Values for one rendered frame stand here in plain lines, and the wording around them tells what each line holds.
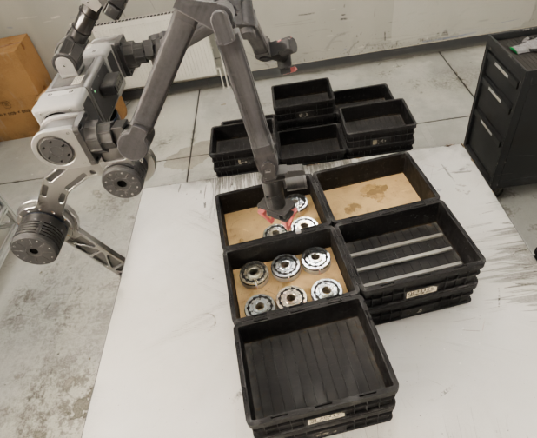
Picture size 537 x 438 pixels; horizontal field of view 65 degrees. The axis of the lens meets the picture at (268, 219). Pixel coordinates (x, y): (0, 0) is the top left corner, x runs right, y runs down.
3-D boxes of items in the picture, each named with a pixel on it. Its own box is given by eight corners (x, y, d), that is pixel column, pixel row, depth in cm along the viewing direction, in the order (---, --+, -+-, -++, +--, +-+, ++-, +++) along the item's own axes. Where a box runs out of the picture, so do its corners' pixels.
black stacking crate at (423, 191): (334, 245, 157) (333, 224, 149) (314, 194, 178) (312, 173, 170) (436, 221, 158) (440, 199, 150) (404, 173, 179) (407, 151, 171)
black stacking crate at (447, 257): (361, 313, 136) (361, 293, 128) (334, 246, 156) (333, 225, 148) (479, 285, 137) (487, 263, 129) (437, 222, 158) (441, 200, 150)
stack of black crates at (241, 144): (225, 209, 277) (208, 155, 245) (226, 180, 298) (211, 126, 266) (285, 202, 274) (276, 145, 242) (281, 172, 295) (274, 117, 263)
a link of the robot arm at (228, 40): (208, 6, 98) (203, 15, 89) (231, -2, 97) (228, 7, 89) (260, 163, 123) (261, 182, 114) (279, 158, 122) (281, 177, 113)
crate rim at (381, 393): (248, 431, 106) (246, 428, 105) (234, 328, 127) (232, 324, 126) (401, 393, 107) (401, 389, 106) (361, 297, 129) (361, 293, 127)
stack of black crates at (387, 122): (347, 193, 272) (347, 135, 240) (339, 164, 293) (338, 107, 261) (409, 184, 269) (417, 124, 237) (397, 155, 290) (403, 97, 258)
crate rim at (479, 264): (361, 297, 129) (361, 293, 127) (333, 228, 150) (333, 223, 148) (487, 267, 130) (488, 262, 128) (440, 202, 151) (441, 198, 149)
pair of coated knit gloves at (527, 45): (517, 57, 220) (518, 51, 218) (501, 43, 233) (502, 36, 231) (566, 49, 219) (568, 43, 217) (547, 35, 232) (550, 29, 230)
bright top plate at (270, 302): (248, 325, 133) (248, 324, 133) (241, 300, 140) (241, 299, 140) (279, 315, 134) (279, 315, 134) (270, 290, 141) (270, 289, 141)
